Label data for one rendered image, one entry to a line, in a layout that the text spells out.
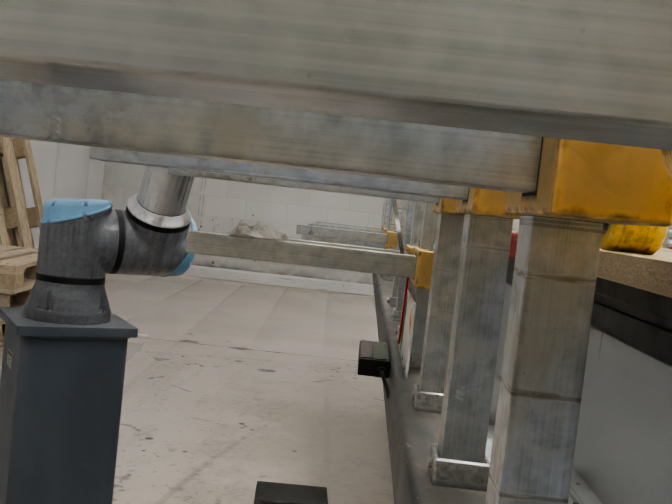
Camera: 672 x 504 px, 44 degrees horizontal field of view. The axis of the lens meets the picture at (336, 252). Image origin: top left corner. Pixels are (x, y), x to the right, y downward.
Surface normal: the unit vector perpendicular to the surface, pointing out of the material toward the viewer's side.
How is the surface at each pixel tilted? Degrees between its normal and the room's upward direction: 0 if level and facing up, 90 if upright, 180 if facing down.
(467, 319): 90
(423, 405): 90
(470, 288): 90
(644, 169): 90
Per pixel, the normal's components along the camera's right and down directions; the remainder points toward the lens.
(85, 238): 0.50, 0.10
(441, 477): -0.04, 0.05
